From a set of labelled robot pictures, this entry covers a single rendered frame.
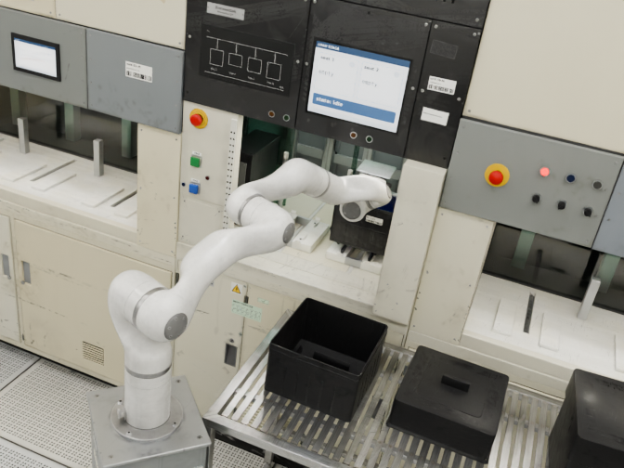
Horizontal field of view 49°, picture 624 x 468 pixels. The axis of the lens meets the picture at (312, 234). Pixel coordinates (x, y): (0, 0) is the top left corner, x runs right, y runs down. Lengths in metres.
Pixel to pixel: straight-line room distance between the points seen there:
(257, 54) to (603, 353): 1.45
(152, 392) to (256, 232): 0.48
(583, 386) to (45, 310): 2.13
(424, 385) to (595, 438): 0.48
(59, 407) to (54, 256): 0.65
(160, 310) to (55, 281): 1.38
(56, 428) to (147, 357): 1.33
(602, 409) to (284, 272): 1.10
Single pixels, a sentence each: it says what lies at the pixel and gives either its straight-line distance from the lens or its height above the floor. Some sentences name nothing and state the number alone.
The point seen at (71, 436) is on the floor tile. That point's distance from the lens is 2.99.
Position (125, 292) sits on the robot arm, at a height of 1.16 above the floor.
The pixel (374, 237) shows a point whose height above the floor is 1.01.
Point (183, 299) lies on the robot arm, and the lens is 1.65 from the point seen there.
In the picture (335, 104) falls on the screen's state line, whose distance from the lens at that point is 2.05.
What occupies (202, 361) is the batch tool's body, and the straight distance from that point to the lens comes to 2.73.
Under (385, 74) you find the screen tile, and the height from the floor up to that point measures 1.63.
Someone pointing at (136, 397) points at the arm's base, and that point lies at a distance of 1.84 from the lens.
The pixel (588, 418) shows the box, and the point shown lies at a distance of 1.88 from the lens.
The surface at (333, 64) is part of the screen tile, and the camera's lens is 2.03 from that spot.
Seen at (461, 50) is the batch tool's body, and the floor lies 1.74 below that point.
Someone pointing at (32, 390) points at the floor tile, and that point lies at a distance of 3.21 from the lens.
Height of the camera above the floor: 2.12
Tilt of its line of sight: 28 degrees down
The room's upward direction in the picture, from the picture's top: 9 degrees clockwise
